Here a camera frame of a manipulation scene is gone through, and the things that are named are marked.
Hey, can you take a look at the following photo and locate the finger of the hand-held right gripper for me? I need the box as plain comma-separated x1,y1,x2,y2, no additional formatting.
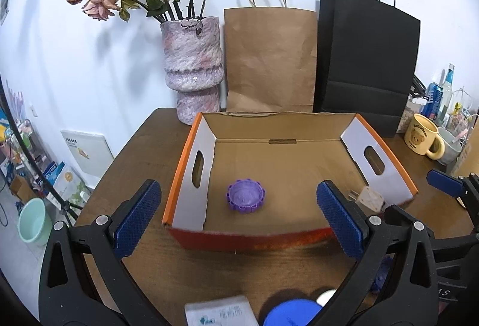
427,169,479,212
383,204,479,260

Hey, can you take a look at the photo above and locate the yellow bear mug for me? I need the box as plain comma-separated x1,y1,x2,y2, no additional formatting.
404,113,446,161

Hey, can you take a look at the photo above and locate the blue white box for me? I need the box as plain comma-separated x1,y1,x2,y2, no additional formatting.
41,160,66,188

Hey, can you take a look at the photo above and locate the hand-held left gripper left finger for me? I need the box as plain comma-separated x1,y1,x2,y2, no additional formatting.
38,179,169,326

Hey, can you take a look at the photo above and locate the brown paper bag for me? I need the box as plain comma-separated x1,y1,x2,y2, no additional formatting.
224,0,319,113

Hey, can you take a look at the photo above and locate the orange cardboard box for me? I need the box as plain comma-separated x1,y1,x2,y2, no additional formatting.
162,111,419,252

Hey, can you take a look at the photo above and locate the glass jar of nuts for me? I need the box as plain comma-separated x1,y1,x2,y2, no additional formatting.
397,87,427,134

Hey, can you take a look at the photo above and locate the black tripod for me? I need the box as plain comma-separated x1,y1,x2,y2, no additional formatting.
0,77,85,227

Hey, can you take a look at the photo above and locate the black paper bag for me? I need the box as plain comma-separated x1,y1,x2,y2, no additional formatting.
313,0,422,138

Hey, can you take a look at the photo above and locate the mint green bucket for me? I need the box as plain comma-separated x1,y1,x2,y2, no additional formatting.
18,198,53,247

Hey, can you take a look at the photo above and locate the blue drink can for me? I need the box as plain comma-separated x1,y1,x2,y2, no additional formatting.
419,82,444,121

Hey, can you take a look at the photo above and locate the purple notched cap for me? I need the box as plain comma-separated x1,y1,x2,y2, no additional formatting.
225,179,266,214

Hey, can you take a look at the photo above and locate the white ribbed cap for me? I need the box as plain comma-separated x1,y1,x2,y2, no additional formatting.
315,289,337,306

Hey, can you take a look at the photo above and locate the white flat box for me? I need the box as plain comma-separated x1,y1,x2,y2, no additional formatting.
60,129,115,177

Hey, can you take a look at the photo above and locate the mottled pink grey vase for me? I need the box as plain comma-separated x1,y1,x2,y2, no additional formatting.
160,16,225,125

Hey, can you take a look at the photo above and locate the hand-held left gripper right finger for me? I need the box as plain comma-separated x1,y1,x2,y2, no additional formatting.
316,180,438,326

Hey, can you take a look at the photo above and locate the clear bottle with blue label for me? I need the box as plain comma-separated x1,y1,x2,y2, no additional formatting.
438,63,456,125

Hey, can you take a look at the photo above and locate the small blue-purple notched cap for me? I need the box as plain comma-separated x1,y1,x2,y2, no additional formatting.
370,257,393,293

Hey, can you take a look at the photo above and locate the blue notched cap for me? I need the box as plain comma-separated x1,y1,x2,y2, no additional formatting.
263,299,323,326

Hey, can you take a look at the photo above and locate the white green carton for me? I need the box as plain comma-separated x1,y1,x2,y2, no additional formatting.
52,165,90,207

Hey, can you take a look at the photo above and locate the white power adapter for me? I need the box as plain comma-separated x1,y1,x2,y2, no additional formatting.
350,187,386,212

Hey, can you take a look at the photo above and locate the grey mug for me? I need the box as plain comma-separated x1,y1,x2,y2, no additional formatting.
436,128,465,166

